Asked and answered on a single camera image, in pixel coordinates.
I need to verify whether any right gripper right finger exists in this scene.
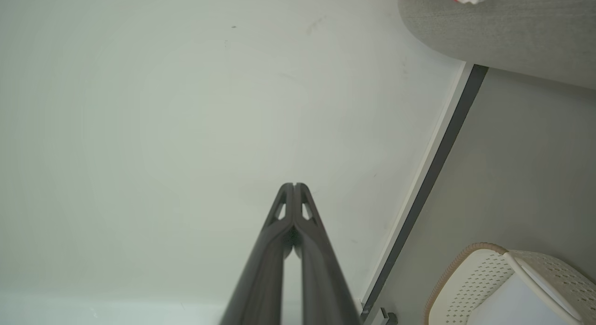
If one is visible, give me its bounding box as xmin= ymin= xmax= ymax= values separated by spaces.
xmin=295 ymin=183 xmax=362 ymax=325

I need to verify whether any white and black baseboard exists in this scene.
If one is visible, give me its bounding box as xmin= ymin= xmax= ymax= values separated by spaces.
xmin=360 ymin=61 xmax=489 ymax=317

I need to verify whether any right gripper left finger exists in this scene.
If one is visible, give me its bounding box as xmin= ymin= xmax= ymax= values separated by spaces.
xmin=221 ymin=183 xmax=295 ymax=325

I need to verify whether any white perforated laundry basket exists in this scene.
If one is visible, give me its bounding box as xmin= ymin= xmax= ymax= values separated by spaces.
xmin=424 ymin=242 xmax=596 ymax=325

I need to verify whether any grey fabric sofa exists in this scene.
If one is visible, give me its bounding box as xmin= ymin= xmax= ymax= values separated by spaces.
xmin=397 ymin=0 xmax=596 ymax=91

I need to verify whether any grey metal floor bracket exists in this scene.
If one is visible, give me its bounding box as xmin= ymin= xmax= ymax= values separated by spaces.
xmin=360 ymin=306 xmax=399 ymax=325

